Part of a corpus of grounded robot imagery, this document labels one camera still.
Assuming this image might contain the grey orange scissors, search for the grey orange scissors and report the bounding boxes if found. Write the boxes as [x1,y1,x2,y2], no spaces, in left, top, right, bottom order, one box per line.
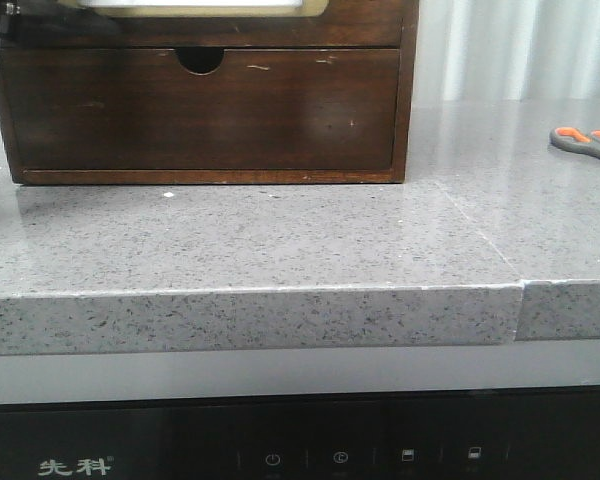
[549,127,600,159]

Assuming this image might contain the dark wooden drawer cabinet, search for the dark wooden drawer cabinet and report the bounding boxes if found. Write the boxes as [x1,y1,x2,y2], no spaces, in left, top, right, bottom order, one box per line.
[0,1,418,185]

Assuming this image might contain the wooden drawer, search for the wooden drawer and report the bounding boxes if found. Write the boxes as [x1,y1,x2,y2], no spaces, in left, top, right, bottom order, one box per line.
[0,48,399,170]
[3,1,418,48]

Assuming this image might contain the black appliance control panel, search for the black appliance control panel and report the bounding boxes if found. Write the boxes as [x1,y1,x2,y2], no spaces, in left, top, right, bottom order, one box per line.
[0,386,600,479]

